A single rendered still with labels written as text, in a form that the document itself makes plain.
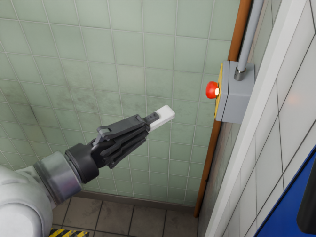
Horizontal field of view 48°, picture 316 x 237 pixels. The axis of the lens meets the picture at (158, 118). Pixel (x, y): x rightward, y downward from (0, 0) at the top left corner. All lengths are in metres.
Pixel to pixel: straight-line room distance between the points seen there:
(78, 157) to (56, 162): 0.04
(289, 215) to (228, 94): 0.43
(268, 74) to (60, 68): 0.89
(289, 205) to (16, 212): 0.30
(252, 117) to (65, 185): 0.36
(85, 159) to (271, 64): 0.36
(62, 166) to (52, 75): 0.75
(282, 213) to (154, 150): 1.30
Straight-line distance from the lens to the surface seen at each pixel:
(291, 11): 0.51
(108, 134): 0.66
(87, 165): 0.67
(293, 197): 0.34
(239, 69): 0.75
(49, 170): 0.66
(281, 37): 0.53
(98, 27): 1.14
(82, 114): 1.51
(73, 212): 2.27
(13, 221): 0.46
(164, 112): 0.75
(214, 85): 0.79
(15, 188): 0.48
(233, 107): 0.77
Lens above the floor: 2.06
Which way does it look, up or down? 54 degrees down
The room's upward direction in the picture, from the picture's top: straight up
